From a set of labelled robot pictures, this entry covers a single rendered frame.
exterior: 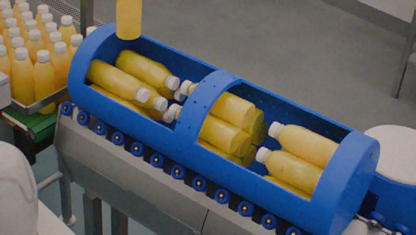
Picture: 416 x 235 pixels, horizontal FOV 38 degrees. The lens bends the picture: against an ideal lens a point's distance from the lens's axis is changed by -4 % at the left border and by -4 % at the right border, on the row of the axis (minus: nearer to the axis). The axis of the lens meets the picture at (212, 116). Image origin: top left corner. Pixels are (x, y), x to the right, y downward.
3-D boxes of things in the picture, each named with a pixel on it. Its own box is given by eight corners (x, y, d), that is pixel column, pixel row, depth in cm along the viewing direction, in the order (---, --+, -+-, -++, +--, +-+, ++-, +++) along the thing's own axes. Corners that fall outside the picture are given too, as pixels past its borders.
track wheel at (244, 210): (253, 201, 164) (255, 201, 166) (238, 198, 166) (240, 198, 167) (251, 217, 163) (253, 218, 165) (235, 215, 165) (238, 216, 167)
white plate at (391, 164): (408, 117, 195) (407, 120, 196) (341, 134, 184) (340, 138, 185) (468, 169, 176) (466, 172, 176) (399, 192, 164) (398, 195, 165)
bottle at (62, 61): (56, 92, 213) (54, 42, 202) (76, 96, 212) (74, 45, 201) (48, 102, 207) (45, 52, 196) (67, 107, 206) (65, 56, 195)
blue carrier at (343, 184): (319, 264, 153) (342, 180, 136) (69, 123, 191) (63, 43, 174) (366, 202, 172) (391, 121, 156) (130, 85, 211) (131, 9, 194)
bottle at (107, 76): (103, 57, 189) (151, 81, 180) (98, 79, 191) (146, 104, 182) (87, 59, 182) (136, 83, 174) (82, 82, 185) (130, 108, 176)
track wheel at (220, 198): (229, 188, 167) (232, 188, 169) (214, 186, 169) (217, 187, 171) (227, 204, 166) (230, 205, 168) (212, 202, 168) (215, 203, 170)
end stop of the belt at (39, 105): (29, 115, 192) (28, 108, 190) (27, 114, 192) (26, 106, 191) (115, 68, 220) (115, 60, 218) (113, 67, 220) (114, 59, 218)
